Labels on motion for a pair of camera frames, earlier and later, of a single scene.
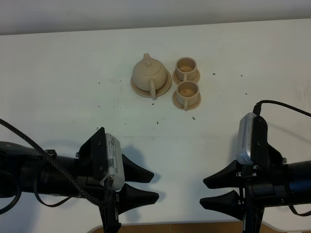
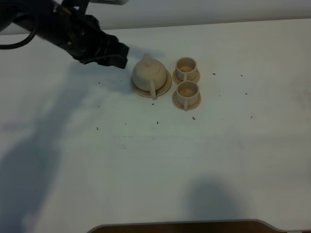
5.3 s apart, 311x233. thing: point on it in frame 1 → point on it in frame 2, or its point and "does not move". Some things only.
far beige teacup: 186,68 does not move
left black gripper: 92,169 → 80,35
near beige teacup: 187,93 does not move
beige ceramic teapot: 149,74 does not move
